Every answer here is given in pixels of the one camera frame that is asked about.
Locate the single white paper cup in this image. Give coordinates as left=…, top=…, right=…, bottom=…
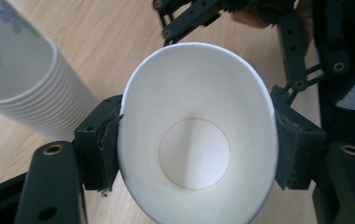
left=116, top=41, right=279, bottom=224

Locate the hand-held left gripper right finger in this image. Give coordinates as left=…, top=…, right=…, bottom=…
left=270, top=85, right=355, bottom=224

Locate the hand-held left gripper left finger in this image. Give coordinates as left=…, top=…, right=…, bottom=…
left=14, top=94, right=124, bottom=224

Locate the stack of white paper cups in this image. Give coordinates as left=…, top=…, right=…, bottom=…
left=0, top=0, right=101, bottom=143

